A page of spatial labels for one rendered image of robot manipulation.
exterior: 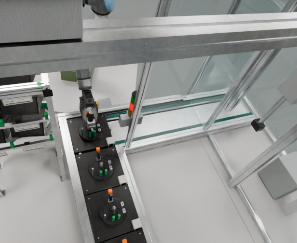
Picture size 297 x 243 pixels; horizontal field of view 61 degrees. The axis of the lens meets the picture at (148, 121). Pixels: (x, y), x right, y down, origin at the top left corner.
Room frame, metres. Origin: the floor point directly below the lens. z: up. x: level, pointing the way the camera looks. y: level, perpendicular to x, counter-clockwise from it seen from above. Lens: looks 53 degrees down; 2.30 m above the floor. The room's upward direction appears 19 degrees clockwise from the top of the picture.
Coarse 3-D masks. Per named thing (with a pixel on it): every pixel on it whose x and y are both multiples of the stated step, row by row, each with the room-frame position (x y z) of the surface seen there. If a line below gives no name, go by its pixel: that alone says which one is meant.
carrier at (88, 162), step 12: (84, 156) 0.61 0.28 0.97; (96, 156) 0.64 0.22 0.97; (108, 156) 0.66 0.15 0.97; (84, 168) 0.55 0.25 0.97; (96, 168) 0.56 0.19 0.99; (108, 168) 0.58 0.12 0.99; (120, 168) 0.62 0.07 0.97; (84, 180) 0.48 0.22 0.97; (96, 180) 0.50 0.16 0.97; (108, 180) 0.53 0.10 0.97; (120, 180) 0.54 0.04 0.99; (84, 192) 0.42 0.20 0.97; (96, 192) 0.45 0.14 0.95
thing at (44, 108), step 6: (42, 108) 0.68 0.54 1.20; (36, 114) 0.62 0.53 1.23; (42, 114) 0.63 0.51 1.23; (48, 114) 0.65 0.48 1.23; (12, 120) 0.49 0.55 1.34; (18, 126) 0.47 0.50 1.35; (42, 126) 0.51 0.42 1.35; (12, 132) 0.44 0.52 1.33; (18, 132) 0.45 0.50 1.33; (24, 132) 0.46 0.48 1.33; (30, 132) 0.47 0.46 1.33; (36, 132) 0.48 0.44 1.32; (42, 132) 0.49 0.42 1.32
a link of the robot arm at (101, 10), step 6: (90, 0) 1.22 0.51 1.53; (96, 0) 1.22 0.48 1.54; (102, 0) 1.23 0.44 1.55; (108, 0) 1.24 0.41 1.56; (114, 0) 1.32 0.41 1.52; (96, 6) 1.23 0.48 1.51; (102, 6) 1.23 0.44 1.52; (108, 6) 1.23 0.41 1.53; (114, 6) 1.32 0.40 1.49; (96, 12) 1.23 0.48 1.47; (102, 12) 1.24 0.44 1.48; (108, 12) 1.27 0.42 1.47; (96, 18) 1.26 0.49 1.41; (102, 18) 1.26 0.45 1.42
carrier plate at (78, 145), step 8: (72, 120) 0.82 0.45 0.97; (80, 120) 0.84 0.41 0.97; (104, 120) 0.90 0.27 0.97; (72, 128) 0.76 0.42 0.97; (104, 128) 0.84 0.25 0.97; (72, 136) 0.71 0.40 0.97; (104, 136) 0.78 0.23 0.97; (72, 144) 0.66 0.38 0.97; (80, 144) 0.68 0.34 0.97; (88, 144) 0.70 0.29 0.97; (96, 144) 0.71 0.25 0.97; (104, 144) 0.73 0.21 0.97; (80, 152) 0.63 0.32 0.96
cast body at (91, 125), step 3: (90, 117) 0.79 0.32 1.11; (93, 117) 0.80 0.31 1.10; (87, 120) 0.77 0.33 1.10; (90, 120) 0.77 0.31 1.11; (93, 120) 0.78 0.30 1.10; (87, 123) 0.75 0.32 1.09; (90, 123) 0.76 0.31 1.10; (93, 123) 0.77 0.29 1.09; (87, 126) 0.75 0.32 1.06; (90, 126) 0.76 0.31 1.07; (93, 126) 0.76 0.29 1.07; (90, 129) 0.75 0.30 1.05; (93, 132) 0.74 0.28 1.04
